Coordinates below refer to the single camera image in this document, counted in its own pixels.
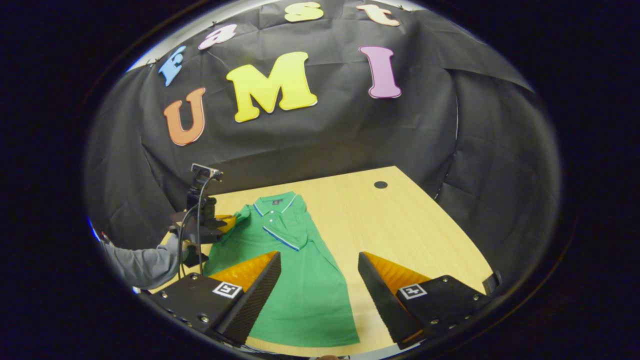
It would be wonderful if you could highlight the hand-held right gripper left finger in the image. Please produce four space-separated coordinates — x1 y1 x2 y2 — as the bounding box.
139 250 282 347

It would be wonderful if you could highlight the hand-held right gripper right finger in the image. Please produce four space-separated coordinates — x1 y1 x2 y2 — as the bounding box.
357 251 493 350

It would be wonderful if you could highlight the green T-shirt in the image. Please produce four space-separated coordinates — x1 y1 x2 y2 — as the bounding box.
202 191 361 348

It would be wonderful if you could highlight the black backdrop cloth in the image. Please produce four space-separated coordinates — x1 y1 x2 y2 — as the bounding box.
84 0 561 281

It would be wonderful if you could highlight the black cable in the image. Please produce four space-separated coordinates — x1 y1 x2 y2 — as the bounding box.
176 175 211 281

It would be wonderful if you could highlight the dark grey bracket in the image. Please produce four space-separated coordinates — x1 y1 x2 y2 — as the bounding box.
481 270 503 297

